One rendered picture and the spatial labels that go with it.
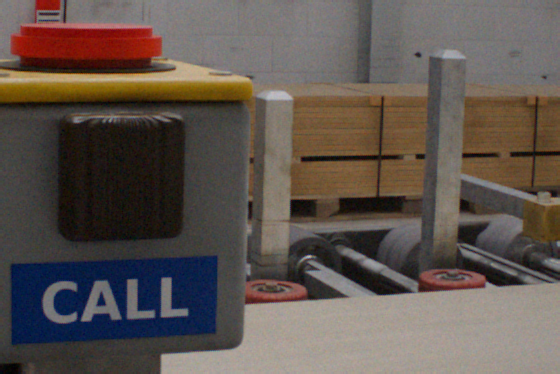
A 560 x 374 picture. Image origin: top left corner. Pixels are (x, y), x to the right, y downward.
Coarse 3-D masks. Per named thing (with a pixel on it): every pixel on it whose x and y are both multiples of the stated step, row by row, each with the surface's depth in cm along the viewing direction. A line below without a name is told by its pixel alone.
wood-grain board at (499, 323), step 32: (480, 288) 148; (512, 288) 149; (544, 288) 149; (256, 320) 133; (288, 320) 133; (320, 320) 133; (352, 320) 133; (384, 320) 134; (416, 320) 134; (448, 320) 134; (480, 320) 134; (512, 320) 134; (544, 320) 134; (224, 352) 121; (256, 352) 121; (288, 352) 121; (320, 352) 122; (352, 352) 122; (384, 352) 122; (416, 352) 122; (448, 352) 122; (480, 352) 122; (512, 352) 122; (544, 352) 122
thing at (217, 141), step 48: (0, 96) 30; (48, 96) 30; (96, 96) 31; (144, 96) 31; (192, 96) 32; (240, 96) 32; (0, 144) 30; (48, 144) 31; (192, 144) 32; (240, 144) 32; (0, 192) 30; (48, 192) 31; (192, 192) 32; (240, 192) 32; (0, 240) 31; (48, 240) 31; (144, 240) 32; (192, 240) 32; (240, 240) 33; (0, 288) 31; (240, 288) 33; (0, 336) 31; (192, 336) 32; (240, 336) 33
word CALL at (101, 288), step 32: (192, 256) 32; (32, 288) 31; (64, 288) 31; (96, 288) 31; (128, 288) 32; (160, 288) 32; (192, 288) 32; (32, 320) 31; (64, 320) 31; (96, 320) 32; (128, 320) 32; (160, 320) 32; (192, 320) 32
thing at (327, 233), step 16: (400, 224) 220; (416, 224) 221; (464, 224) 223; (480, 224) 224; (352, 240) 216; (368, 240) 217; (464, 240) 223; (368, 256) 217; (352, 272) 217; (368, 288) 218; (384, 288) 219
